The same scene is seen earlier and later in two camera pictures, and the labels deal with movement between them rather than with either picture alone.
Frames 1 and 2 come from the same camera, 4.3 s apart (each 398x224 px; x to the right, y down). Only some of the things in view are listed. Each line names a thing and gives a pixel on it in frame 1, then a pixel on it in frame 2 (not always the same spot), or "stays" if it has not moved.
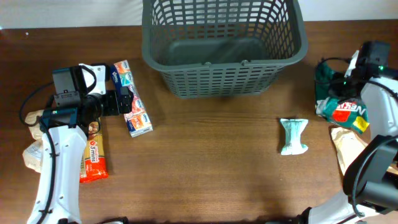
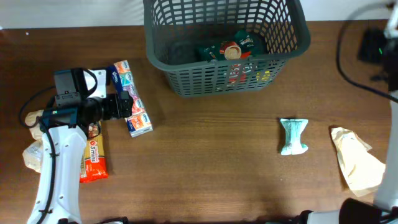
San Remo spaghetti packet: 94,165 stays
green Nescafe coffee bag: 348,112 -> 234,74
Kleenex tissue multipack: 137,121 stays
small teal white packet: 293,128 stays
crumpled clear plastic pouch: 33,155 stays
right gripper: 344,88 -> 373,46
